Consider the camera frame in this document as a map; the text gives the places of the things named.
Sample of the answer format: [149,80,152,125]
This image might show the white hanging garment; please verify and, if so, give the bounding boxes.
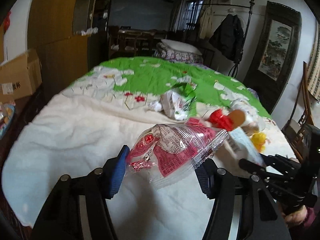
[199,5,215,40]

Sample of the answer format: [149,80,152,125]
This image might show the black metal coat rack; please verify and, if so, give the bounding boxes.
[209,0,255,77]

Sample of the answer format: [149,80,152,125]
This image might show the crumpled white tissue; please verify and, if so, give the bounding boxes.
[148,100,163,112]

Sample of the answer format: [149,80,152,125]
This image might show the blue plate of snacks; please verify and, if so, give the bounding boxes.
[0,100,16,139]

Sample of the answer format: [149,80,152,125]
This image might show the wooden armchair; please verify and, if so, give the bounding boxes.
[281,62,314,163]

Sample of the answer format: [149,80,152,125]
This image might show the dark wooden desk and chair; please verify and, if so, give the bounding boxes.
[108,26,168,59]

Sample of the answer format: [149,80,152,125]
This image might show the brown cardboard box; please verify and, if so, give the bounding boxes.
[0,49,42,103]

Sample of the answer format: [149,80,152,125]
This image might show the round cup with brown lid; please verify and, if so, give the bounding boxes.
[227,109,259,136]

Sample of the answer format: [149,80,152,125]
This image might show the white plastic bag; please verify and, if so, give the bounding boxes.
[229,98,254,114]

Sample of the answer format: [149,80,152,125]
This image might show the pink plastic snack wrapper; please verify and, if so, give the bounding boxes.
[126,124,229,189]

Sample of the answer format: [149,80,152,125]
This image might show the person's right hand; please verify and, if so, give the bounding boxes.
[284,205,316,229]

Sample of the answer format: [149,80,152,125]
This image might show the yellow mesh ball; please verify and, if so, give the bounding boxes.
[251,131,270,153]

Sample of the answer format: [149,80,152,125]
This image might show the dark framed landscape painting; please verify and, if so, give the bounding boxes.
[244,1,302,113]

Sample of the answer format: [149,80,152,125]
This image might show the light blue packet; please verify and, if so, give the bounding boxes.
[228,127,265,166]

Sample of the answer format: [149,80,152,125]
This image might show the black hanging jacket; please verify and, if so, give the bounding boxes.
[209,14,244,62]

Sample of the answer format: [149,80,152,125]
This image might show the red mesh net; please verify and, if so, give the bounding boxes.
[207,109,234,132]

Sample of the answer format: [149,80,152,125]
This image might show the white pillow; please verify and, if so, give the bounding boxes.
[161,39,202,56]

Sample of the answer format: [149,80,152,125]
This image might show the red hanging ornament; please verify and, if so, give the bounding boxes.
[3,11,11,33]

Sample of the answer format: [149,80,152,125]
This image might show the tall wooden glass cabinet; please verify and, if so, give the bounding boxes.
[28,0,95,97]

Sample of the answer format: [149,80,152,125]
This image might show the green and white snack bag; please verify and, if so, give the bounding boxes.
[160,83,197,121]

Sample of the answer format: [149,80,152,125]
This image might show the white and green cartoon duvet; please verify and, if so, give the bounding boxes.
[1,56,297,240]

